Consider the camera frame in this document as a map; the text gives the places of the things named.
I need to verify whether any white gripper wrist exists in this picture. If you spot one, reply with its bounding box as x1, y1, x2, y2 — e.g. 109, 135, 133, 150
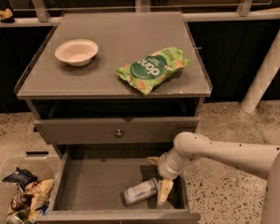
147, 151, 186, 205

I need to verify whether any blue plastic bottle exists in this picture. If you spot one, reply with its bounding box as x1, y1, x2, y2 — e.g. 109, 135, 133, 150
122, 178, 159, 206

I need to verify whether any green snack bag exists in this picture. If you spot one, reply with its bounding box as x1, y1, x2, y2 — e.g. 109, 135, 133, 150
117, 47, 191, 95

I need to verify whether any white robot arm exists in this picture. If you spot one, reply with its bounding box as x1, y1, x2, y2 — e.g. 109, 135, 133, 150
152, 29, 280, 224

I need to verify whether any round metal drawer knob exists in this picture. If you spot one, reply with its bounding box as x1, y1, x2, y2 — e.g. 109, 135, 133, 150
115, 129, 123, 138

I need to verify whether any grey drawer cabinet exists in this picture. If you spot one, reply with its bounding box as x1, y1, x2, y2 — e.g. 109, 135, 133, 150
14, 10, 213, 224

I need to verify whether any grey upper drawer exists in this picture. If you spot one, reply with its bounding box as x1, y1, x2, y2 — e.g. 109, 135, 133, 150
35, 117, 199, 145

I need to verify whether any grey open middle drawer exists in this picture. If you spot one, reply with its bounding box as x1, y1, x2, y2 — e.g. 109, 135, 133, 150
36, 148, 200, 224

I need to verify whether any clear plastic storage bin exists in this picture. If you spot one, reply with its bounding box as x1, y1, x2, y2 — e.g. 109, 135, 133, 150
0, 157, 60, 224

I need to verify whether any yellow chip bag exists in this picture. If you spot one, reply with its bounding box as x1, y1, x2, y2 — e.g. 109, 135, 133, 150
25, 179, 54, 222

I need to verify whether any dark blue snack bag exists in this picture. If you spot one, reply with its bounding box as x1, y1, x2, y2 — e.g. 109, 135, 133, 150
2, 167, 38, 190

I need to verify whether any brown snack bag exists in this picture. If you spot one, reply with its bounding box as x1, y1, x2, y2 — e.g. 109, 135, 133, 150
7, 190, 32, 215

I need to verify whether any white paper bowl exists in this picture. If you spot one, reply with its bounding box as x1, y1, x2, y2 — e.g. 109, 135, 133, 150
55, 39, 98, 67

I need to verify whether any green snack packet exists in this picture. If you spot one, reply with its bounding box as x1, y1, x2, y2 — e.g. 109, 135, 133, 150
7, 209, 31, 224

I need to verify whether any small yellow black object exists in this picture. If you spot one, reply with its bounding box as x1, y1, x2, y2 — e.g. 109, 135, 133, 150
0, 8, 15, 23

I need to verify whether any grey metal railing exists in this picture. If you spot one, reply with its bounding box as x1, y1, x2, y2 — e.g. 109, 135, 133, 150
0, 0, 280, 27

